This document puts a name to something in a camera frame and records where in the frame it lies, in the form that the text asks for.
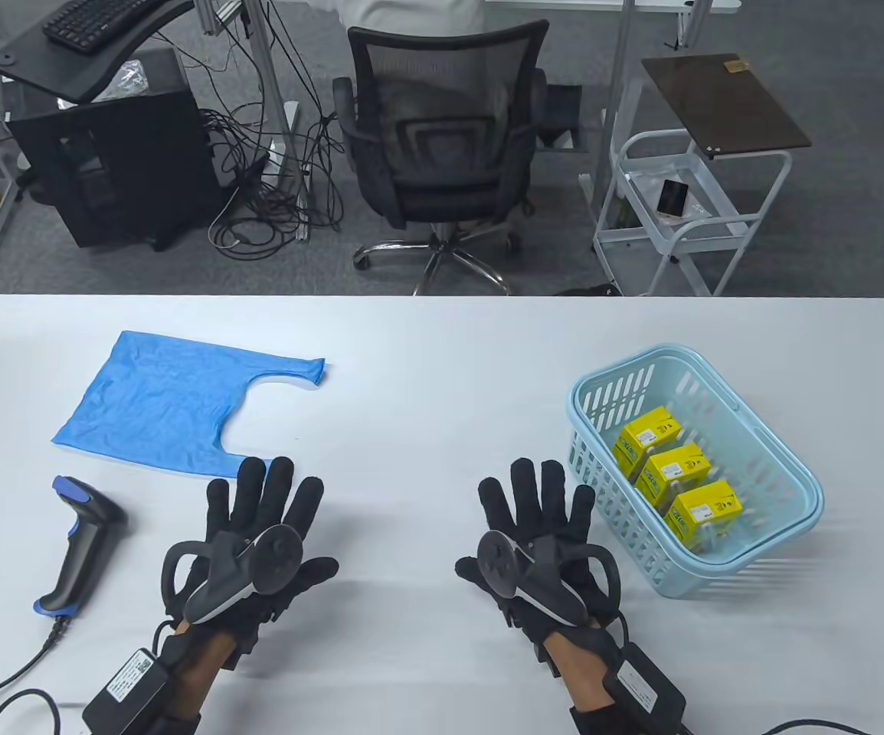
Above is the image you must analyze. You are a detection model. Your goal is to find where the person's left hand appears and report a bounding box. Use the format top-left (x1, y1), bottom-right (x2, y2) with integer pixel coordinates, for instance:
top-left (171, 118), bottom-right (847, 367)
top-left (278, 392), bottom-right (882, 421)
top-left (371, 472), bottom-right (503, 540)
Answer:
top-left (166, 456), bottom-right (340, 675)

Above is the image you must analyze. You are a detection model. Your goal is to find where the person's right hand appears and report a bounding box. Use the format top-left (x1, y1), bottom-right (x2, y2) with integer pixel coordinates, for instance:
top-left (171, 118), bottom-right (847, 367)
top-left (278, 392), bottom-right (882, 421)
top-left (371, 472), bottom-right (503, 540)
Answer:
top-left (455, 458), bottom-right (624, 668)

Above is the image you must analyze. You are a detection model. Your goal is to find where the yellow chrysanthemum tea package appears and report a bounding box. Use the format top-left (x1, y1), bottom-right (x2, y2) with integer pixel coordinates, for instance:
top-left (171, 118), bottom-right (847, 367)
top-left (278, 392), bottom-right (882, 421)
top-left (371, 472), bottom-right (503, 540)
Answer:
top-left (636, 443), bottom-right (712, 506)
top-left (614, 406), bottom-right (682, 474)
top-left (663, 480), bottom-right (743, 548)

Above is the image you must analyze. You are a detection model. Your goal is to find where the blue plastic bag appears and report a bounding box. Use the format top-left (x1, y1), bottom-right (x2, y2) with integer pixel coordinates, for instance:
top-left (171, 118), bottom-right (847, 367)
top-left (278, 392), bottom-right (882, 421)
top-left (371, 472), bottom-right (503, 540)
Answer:
top-left (51, 331), bottom-right (327, 477)

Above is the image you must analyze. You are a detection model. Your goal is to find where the black blue barcode scanner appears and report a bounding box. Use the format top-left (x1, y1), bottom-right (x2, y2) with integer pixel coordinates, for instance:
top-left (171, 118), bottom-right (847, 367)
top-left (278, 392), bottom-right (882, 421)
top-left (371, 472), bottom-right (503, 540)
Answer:
top-left (33, 475), bottom-right (129, 618)

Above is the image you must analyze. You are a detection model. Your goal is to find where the person's left forearm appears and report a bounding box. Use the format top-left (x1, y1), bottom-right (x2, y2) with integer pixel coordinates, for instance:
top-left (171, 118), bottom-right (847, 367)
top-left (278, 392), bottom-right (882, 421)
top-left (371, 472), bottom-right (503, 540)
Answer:
top-left (172, 624), bottom-right (237, 722)

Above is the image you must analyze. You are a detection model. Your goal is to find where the black white tracking controller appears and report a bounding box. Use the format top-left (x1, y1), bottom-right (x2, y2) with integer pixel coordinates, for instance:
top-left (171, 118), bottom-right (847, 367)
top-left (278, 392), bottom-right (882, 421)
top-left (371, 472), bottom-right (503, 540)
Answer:
top-left (162, 524), bottom-right (305, 625)
top-left (476, 530), bottom-right (623, 625)

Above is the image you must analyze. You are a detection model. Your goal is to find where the black wrist sensor box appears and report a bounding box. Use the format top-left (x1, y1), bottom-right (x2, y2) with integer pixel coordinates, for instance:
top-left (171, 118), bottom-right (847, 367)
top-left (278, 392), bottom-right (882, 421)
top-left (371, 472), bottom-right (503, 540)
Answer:
top-left (603, 643), bottom-right (686, 728)
top-left (82, 648), bottom-right (171, 732)

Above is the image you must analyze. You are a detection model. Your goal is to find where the light blue plastic basket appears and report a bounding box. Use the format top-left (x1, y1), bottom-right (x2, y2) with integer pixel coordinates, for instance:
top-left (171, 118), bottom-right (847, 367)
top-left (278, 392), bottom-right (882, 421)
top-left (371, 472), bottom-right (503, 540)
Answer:
top-left (566, 345), bottom-right (824, 599)

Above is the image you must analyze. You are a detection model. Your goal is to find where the black mesh office chair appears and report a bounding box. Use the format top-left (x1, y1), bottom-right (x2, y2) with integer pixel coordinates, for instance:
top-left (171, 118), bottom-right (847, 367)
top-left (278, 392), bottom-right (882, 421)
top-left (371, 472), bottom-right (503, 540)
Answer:
top-left (332, 19), bottom-right (546, 297)

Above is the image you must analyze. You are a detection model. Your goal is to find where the black computer tower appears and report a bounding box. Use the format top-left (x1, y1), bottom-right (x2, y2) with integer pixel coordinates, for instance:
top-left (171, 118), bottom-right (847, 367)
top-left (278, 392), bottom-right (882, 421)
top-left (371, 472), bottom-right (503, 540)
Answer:
top-left (7, 86), bottom-right (224, 252)

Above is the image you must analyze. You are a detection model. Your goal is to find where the black open box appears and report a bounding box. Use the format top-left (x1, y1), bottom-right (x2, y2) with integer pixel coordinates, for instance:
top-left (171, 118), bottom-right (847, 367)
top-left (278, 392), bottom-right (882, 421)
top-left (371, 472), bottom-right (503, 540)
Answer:
top-left (538, 83), bottom-right (588, 152)

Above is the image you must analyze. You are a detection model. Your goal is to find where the white metal cart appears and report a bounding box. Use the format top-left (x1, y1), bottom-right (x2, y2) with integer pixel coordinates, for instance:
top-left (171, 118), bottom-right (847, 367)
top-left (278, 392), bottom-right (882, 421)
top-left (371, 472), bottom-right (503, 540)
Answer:
top-left (592, 129), bottom-right (794, 298)

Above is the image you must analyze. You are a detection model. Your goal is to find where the grey metal desk leg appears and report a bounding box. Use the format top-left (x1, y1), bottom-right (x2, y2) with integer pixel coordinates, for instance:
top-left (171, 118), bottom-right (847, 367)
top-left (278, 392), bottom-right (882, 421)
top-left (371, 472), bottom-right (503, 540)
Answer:
top-left (591, 0), bottom-right (634, 200)
top-left (243, 0), bottom-right (301, 185)

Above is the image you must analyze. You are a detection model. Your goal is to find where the dark brown board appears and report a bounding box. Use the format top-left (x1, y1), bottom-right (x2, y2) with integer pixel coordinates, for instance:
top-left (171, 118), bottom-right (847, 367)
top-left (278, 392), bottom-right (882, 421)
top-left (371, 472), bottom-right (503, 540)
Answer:
top-left (641, 54), bottom-right (812, 160)

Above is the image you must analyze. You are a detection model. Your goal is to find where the clear plastic bag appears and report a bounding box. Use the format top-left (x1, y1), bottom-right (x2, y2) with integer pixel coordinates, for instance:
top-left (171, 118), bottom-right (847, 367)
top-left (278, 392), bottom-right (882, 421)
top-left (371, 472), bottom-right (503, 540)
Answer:
top-left (93, 61), bottom-right (152, 104)

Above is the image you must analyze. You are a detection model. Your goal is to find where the black keyboard shelf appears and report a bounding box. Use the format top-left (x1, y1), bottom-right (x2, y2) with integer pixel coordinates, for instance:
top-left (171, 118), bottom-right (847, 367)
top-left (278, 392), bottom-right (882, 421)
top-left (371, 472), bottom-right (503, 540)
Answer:
top-left (0, 0), bottom-right (196, 104)

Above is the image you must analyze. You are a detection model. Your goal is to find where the black keyboard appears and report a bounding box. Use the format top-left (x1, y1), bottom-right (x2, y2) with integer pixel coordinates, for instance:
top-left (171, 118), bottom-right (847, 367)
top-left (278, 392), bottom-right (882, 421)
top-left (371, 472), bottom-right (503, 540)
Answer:
top-left (42, 0), bottom-right (175, 54)

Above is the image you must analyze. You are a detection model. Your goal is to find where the black wrist strap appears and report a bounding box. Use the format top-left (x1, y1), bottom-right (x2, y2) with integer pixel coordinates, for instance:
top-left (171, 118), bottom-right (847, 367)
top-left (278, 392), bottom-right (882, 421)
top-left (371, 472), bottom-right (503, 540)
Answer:
top-left (571, 704), bottom-right (627, 735)
top-left (86, 708), bottom-right (201, 735)

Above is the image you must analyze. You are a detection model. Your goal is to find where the black scanner cable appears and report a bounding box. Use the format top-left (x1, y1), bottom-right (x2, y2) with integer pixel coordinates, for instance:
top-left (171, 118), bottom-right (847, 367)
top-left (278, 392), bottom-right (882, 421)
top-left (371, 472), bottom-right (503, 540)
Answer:
top-left (0, 612), bottom-right (75, 709)

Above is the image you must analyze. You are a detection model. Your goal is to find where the black cable tangle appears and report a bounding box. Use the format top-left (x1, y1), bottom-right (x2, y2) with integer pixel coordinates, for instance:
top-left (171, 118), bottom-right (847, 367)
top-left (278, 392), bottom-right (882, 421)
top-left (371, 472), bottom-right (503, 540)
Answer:
top-left (201, 0), bottom-right (347, 261)

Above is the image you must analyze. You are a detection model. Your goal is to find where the black sensor box cable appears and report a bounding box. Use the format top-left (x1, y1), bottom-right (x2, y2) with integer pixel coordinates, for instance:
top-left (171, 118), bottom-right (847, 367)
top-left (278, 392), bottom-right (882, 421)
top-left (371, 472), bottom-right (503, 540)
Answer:
top-left (756, 718), bottom-right (864, 735)
top-left (0, 688), bottom-right (87, 735)

